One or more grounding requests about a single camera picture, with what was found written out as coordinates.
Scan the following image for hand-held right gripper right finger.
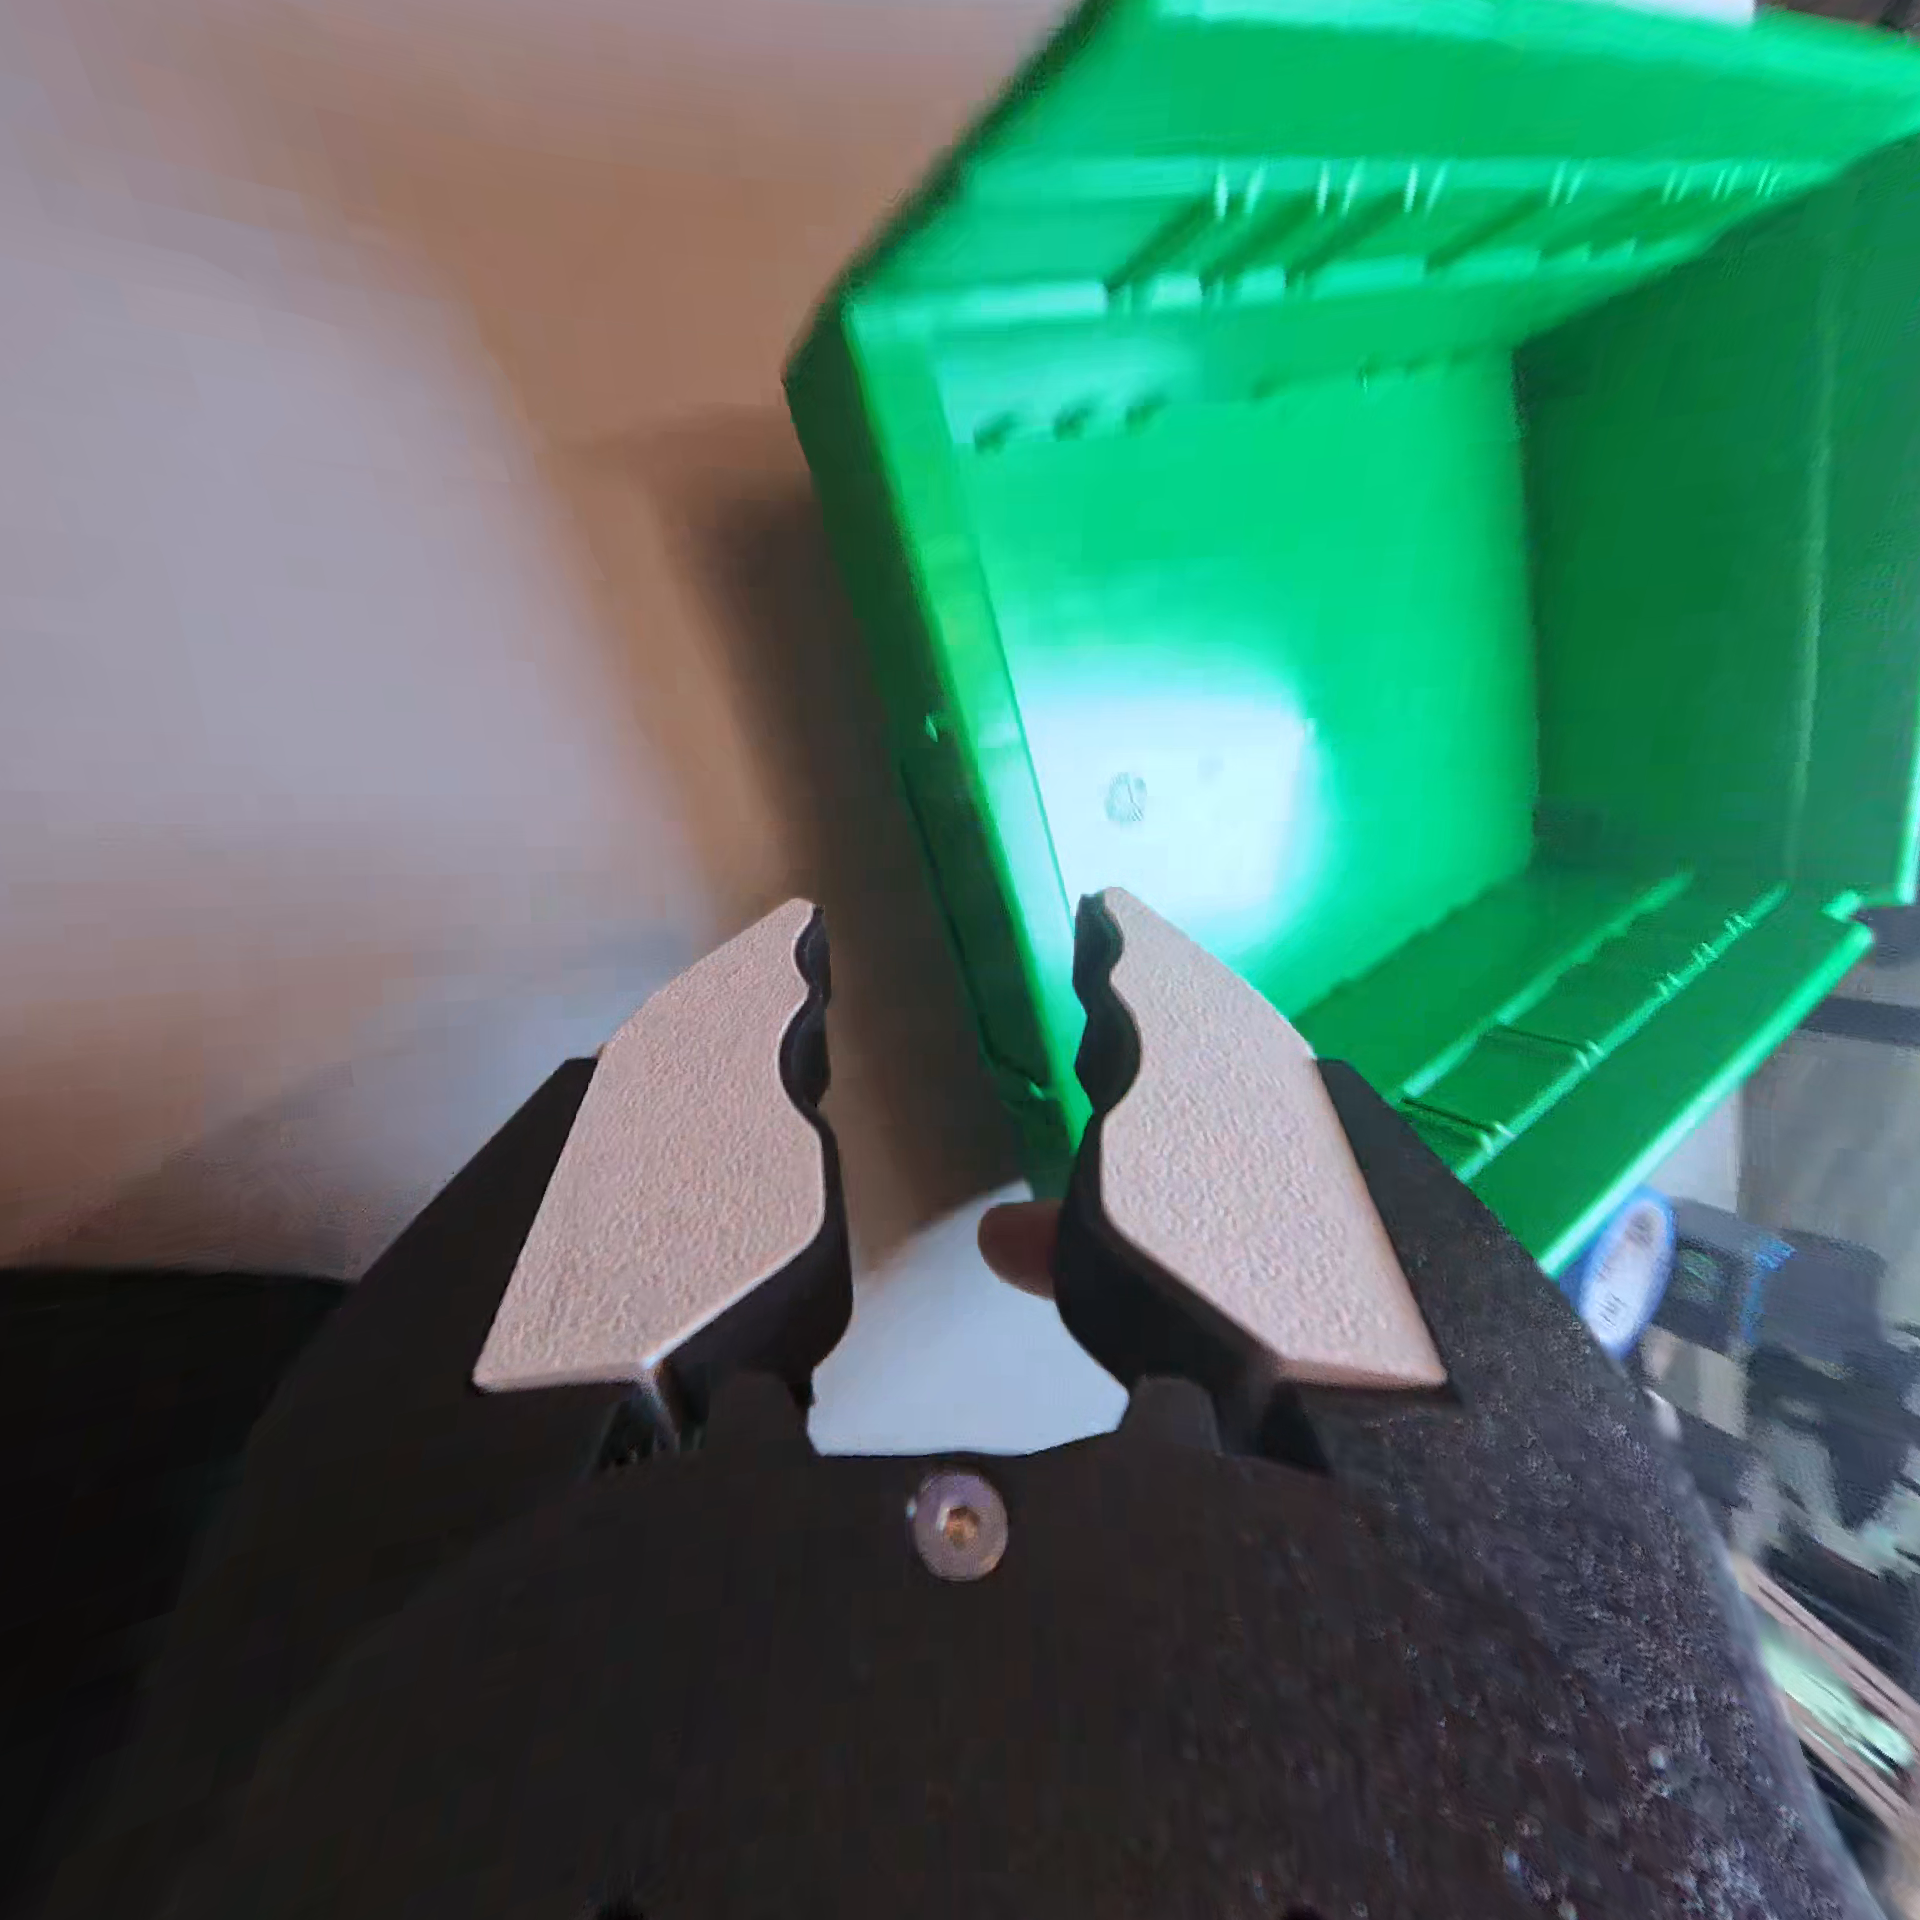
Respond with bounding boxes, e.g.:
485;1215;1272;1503
1054;884;1448;1390

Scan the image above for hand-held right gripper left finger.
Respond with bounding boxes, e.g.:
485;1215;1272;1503
469;899;854;1390

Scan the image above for green plastic bin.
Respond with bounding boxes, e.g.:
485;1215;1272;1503
783;0;1920;1279

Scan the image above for blue and white round container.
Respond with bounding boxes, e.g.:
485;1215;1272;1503
1562;1186;1678;1355

